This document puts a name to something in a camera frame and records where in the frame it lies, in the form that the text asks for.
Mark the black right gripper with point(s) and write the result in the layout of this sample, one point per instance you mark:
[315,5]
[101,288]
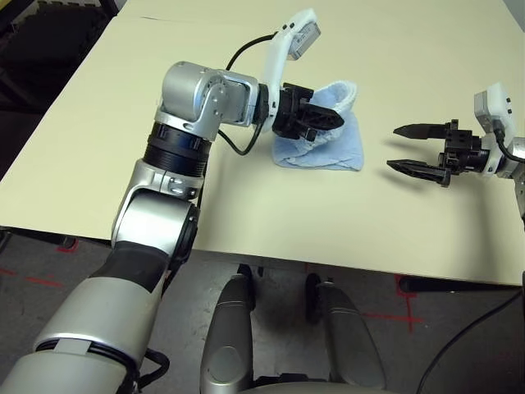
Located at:
[465,152]

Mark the black table foot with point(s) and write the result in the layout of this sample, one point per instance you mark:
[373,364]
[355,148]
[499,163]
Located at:
[67,243]

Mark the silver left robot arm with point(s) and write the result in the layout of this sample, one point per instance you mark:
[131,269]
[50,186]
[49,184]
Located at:
[184,86]

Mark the light blue towel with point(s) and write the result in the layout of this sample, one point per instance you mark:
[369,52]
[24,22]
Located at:
[344,147]

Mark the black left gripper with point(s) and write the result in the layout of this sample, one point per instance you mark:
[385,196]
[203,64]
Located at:
[289,113]

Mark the black foam floor mat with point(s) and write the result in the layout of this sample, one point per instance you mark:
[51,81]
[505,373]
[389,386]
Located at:
[33,61]

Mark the grey robot left leg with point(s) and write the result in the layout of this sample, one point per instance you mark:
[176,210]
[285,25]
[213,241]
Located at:
[225,328]

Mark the grey robot leg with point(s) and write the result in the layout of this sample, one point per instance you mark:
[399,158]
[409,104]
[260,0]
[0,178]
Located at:
[225,328]
[348,336]

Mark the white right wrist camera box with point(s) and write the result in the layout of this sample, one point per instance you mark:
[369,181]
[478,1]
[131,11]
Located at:
[496,102]

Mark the grey robot right leg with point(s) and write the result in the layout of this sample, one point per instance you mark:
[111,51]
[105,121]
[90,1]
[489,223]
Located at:
[348,336]

